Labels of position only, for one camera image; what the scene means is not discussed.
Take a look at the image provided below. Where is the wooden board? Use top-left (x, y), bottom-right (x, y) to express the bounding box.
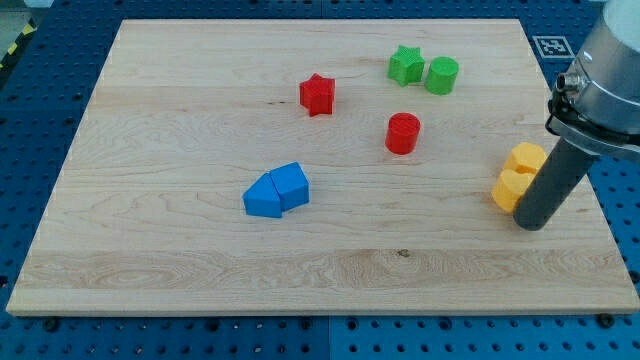
top-left (7, 19), bottom-right (639, 316)

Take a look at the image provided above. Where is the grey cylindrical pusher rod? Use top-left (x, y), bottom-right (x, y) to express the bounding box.
top-left (513, 138), bottom-right (596, 231)

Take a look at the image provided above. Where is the green star block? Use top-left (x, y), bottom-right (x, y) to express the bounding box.
top-left (387, 45), bottom-right (425, 86)

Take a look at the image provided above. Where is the blue triangle block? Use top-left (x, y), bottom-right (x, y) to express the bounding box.
top-left (242, 173), bottom-right (282, 218)

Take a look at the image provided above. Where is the red cylinder block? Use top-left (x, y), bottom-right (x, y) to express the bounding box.
top-left (385, 113), bottom-right (421, 155)

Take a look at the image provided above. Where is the white fiducial marker tag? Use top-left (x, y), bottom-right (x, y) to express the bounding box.
top-left (533, 35), bottom-right (575, 59)

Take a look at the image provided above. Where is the green cylinder block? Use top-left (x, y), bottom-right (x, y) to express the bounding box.
top-left (424, 56), bottom-right (459, 95)

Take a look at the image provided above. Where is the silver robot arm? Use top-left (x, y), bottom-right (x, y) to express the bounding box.
top-left (513, 0), bottom-right (639, 231)

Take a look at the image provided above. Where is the yellow heart block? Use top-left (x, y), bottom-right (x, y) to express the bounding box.
top-left (491, 169), bottom-right (534, 213)

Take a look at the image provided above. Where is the red star block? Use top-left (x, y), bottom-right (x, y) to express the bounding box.
top-left (299, 73), bottom-right (335, 117)

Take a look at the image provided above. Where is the yellow hexagon block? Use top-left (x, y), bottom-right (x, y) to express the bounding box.
top-left (503, 142), bottom-right (547, 174)

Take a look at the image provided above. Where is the blue pentagon block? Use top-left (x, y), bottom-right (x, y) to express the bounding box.
top-left (269, 162), bottom-right (310, 211)

